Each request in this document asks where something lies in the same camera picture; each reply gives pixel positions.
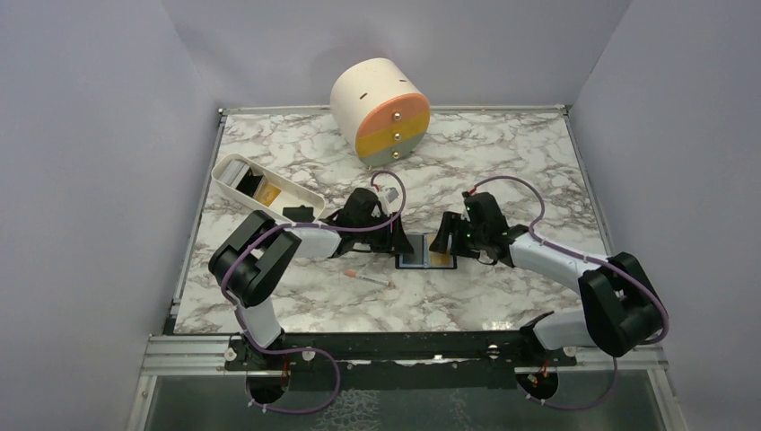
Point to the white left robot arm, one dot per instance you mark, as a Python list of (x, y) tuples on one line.
[(250, 263)]

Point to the black credit card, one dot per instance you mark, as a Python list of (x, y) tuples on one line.
[(416, 257)]

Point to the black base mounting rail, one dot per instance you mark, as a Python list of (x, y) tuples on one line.
[(393, 360)]

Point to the orange capped syringe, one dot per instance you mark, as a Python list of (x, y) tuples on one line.
[(368, 279)]

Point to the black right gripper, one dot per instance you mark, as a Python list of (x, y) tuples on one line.
[(451, 222)]

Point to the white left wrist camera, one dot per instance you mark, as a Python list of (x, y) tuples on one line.
[(387, 196)]

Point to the black card holder wallet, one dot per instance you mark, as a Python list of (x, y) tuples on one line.
[(428, 238)]

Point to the white oblong tray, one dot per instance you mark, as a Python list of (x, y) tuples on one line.
[(292, 194)]

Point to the cream round drawer cabinet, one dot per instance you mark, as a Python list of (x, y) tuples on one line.
[(382, 115)]

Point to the stack of cards in tray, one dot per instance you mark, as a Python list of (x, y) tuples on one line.
[(240, 176)]

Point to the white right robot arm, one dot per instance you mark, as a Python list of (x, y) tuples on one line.
[(620, 309)]

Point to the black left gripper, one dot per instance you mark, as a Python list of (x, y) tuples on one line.
[(394, 238)]

